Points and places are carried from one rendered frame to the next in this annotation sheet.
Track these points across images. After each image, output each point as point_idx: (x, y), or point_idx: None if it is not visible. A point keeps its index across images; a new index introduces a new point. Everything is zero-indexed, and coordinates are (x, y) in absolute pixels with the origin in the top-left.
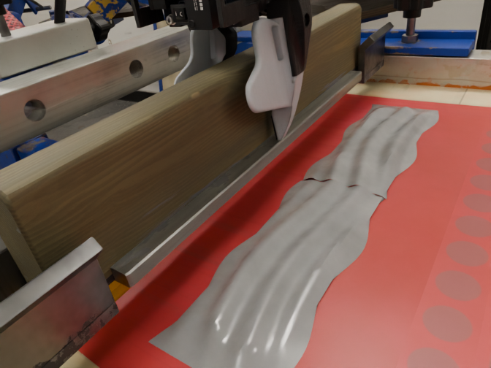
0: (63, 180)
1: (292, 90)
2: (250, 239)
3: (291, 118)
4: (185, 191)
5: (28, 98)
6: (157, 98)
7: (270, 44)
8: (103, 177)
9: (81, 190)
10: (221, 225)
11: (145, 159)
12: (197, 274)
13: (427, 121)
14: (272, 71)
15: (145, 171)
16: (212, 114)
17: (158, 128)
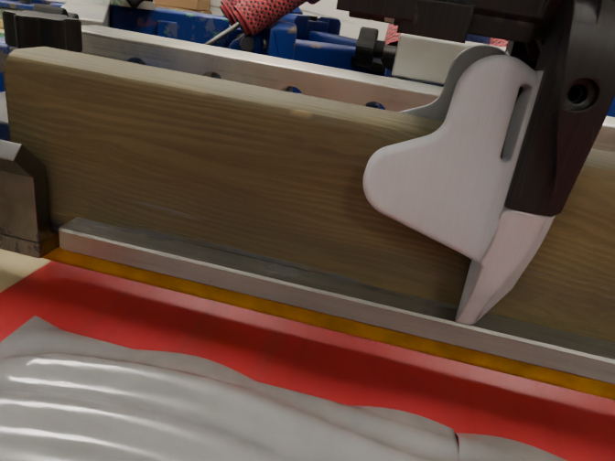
0: (58, 80)
1: (492, 233)
2: (240, 377)
3: (479, 293)
4: (218, 230)
5: (373, 99)
6: (268, 91)
7: (498, 116)
8: (102, 113)
9: (73, 107)
10: (274, 338)
11: (167, 136)
12: (157, 334)
13: None
14: (468, 166)
15: (161, 151)
16: (320, 163)
17: (203, 112)
